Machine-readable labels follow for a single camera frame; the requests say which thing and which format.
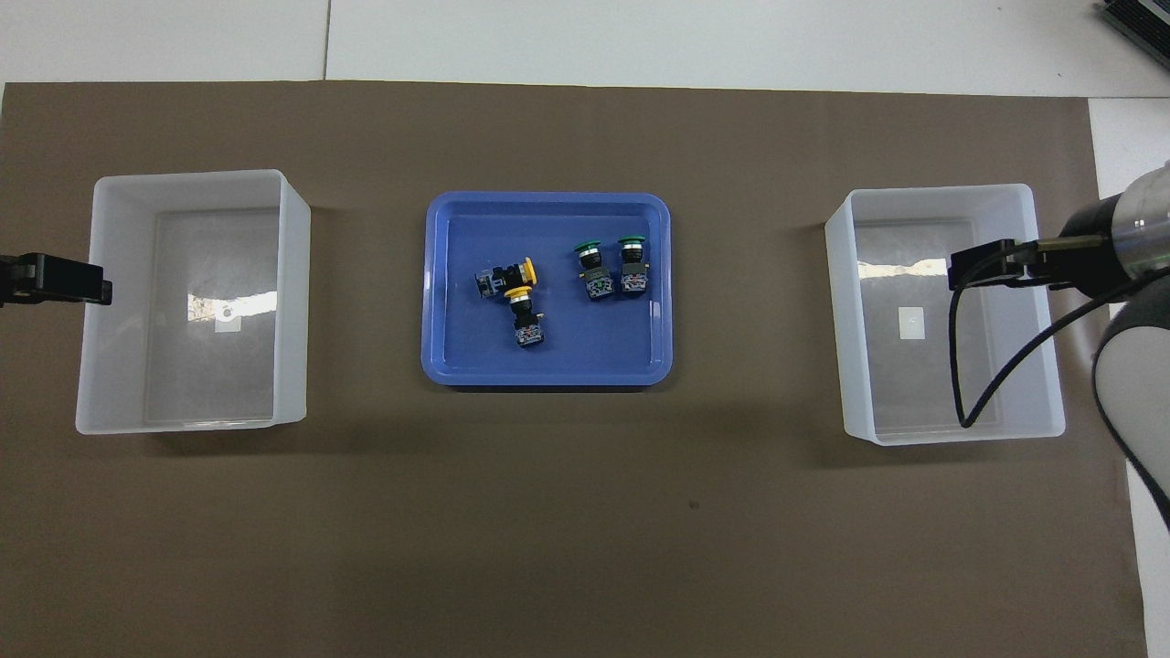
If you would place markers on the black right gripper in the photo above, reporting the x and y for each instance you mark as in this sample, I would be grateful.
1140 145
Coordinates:
1042 265

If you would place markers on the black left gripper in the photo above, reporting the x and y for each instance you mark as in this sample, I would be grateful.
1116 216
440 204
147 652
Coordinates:
16 281

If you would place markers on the green push button switch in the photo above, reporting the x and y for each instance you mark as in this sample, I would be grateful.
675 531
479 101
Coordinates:
594 270
632 265

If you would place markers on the yellow push button switch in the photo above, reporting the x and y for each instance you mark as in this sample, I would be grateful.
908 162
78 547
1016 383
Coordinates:
507 274
524 320

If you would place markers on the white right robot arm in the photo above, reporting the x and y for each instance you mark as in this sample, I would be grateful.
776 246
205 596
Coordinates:
1143 219

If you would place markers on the small white label sticker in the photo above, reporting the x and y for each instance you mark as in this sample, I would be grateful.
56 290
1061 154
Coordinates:
912 323
227 322

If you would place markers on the translucent white plastic box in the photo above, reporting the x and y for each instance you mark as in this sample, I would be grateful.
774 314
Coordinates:
914 393
183 384

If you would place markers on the dark ribbed device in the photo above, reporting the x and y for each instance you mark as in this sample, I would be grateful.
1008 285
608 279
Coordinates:
1143 23

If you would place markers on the blue plastic tray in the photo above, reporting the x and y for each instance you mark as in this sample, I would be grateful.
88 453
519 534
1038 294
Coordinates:
466 238

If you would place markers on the brown paper table mat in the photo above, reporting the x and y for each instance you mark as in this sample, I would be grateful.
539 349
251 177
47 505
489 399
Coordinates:
585 512

